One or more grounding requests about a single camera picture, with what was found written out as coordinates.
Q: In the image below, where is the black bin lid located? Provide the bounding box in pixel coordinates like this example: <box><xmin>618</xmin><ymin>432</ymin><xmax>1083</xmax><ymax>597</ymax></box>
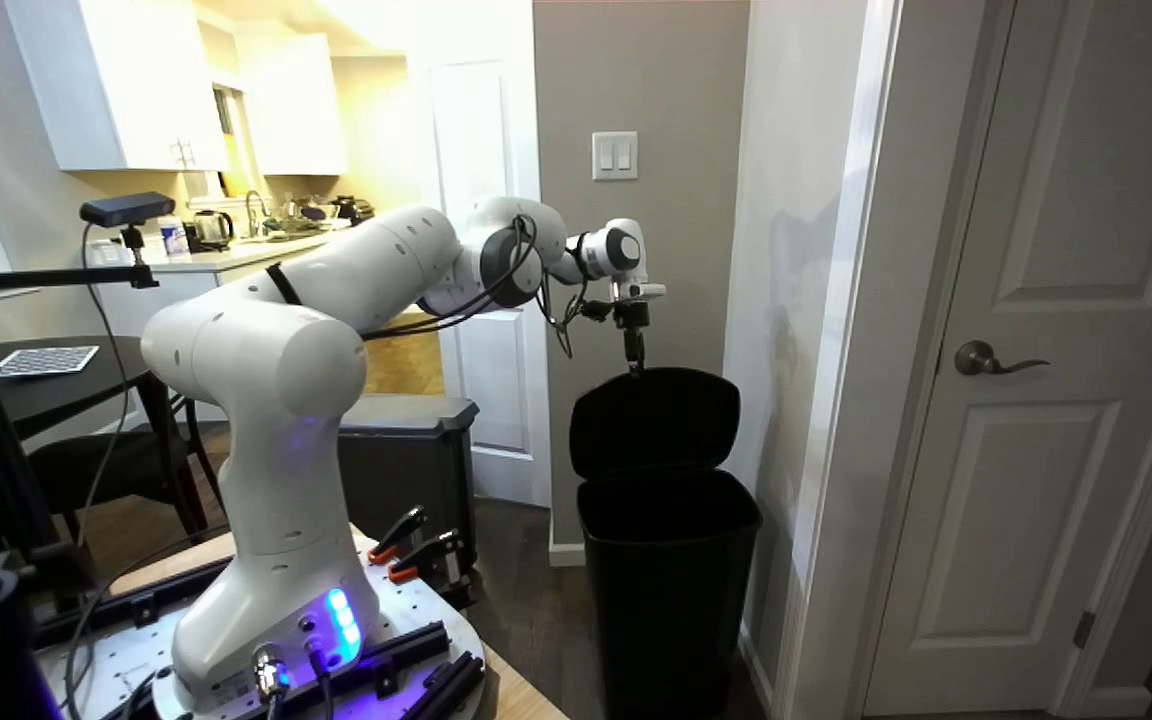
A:
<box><xmin>568</xmin><ymin>366</ymin><xmax>743</xmax><ymax>482</ymax></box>

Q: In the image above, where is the grey bin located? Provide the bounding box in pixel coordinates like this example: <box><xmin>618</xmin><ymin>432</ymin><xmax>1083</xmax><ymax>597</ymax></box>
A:
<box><xmin>335</xmin><ymin>392</ymin><xmax>481</xmax><ymax>573</ymax></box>

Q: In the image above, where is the black bin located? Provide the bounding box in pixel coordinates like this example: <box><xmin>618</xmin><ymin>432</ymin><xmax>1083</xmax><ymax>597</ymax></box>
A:
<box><xmin>568</xmin><ymin>366</ymin><xmax>764</xmax><ymax>720</ymax></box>

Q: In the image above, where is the white panel door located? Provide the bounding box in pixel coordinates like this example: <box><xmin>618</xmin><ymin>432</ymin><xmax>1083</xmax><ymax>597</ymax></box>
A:
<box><xmin>404</xmin><ymin>48</ymin><xmax>554</xmax><ymax>509</ymax></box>
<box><xmin>862</xmin><ymin>0</ymin><xmax>1152</xmax><ymax>717</ymax></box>

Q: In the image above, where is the black orange spring clamp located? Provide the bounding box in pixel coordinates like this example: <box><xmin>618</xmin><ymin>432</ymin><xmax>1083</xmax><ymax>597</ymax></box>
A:
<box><xmin>367</xmin><ymin>505</ymin><xmax>430</xmax><ymax>567</ymax></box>
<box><xmin>387</xmin><ymin>527</ymin><xmax>469</xmax><ymax>588</ymax></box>

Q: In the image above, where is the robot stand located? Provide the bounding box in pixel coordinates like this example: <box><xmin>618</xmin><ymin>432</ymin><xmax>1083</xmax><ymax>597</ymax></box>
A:
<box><xmin>34</xmin><ymin>524</ymin><xmax>569</xmax><ymax>720</ymax></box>

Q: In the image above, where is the kitchen counter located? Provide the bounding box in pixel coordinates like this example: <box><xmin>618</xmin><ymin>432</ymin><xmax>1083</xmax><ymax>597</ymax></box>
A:
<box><xmin>84</xmin><ymin>224</ymin><xmax>359</xmax><ymax>421</ymax></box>

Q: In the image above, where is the kettle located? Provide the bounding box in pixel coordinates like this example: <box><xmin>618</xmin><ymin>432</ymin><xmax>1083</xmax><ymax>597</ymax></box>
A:
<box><xmin>192</xmin><ymin>209</ymin><xmax>236</xmax><ymax>252</ymax></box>

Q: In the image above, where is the black chair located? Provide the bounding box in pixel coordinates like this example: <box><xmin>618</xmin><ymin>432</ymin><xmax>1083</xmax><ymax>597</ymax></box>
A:
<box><xmin>26</xmin><ymin>392</ymin><xmax>229</xmax><ymax>549</ymax></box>

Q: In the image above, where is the checkerboard sheet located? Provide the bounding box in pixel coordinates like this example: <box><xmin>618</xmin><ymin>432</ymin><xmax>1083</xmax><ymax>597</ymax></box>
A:
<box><xmin>0</xmin><ymin>344</ymin><xmax>101</xmax><ymax>379</ymax></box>

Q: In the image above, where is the round black table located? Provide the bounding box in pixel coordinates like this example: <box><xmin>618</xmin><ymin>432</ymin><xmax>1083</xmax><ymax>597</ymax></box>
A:
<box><xmin>0</xmin><ymin>334</ymin><xmax>209</xmax><ymax>546</ymax></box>

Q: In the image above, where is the white light switch plate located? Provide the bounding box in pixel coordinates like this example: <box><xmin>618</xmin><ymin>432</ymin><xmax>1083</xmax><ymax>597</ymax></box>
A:
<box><xmin>591</xmin><ymin>130</ymin><xmax>640</xmax><ymax>183</ymax></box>

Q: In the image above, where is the dark lever door handle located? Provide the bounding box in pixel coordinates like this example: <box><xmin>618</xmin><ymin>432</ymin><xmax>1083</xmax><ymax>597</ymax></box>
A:
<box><xmin>953</xmin><ymin>339</ymin><xmax>1052</xmax><ymax>378</ymax></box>

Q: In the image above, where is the white wall cabinet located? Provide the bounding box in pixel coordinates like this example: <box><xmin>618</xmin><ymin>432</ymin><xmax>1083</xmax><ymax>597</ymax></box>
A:
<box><xmin>234</xmin><ymin>33</ymin><xmax>349</xmax><ymax>178</ymax></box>
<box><xmin>3</xmin><ymin>0</ymin><xmax>229</xmax><ymax>173</ymax></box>

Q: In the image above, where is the camera on mount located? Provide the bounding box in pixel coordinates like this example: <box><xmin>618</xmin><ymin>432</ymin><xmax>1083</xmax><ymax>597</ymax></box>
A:
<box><xmin>0</xmin><ymin>191</ymin><xmax>178</xmax><ymax>601</ymax></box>

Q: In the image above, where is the black cable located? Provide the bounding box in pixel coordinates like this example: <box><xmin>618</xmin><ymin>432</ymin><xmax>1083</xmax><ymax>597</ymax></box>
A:
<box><xmin>60</xmin><ymin>221</ymin><xmax>134</xmax><ymax>549</ymax></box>

